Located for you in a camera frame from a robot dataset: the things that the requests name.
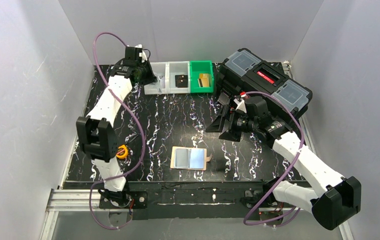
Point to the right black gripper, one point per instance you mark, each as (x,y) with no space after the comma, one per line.
(227,120)

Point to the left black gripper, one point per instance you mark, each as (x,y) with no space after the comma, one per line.
(146,74)

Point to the white silver credit card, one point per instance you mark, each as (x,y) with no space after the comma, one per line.
(161,86)

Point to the orange gold credit card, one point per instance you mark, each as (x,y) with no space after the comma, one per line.
(204,80)

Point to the beige leather card holder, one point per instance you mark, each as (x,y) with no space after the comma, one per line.
(189,158)

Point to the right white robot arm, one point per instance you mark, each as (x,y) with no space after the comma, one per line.
(331,198)

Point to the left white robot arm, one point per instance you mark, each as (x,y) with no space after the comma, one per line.
(96,136)

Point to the black card in bin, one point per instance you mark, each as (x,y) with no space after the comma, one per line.
(181,83)

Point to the left white storage bin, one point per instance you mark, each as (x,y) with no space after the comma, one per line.
(160,70)

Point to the white storage bin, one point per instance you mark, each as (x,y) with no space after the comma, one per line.
(177,68)
(160,70)

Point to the middle white storage bin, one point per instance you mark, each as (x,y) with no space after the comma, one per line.
(177,68)

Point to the black plastic toolbox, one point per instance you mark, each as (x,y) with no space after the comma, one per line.
(243,71)

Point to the green storage bin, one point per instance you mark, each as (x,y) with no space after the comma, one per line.
(197,67)

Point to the aluminium frame rail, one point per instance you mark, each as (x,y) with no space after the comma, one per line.
(154,200)

